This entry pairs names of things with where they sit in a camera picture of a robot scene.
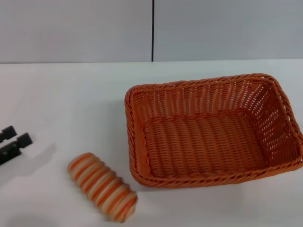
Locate orange and cream striped bread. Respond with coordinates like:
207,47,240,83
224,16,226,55
67,152,138,223

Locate orange woven plastic basket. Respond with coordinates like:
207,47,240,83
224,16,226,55
125,72,303,189

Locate black wall panel seam strip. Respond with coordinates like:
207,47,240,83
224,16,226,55
151,0,156,62

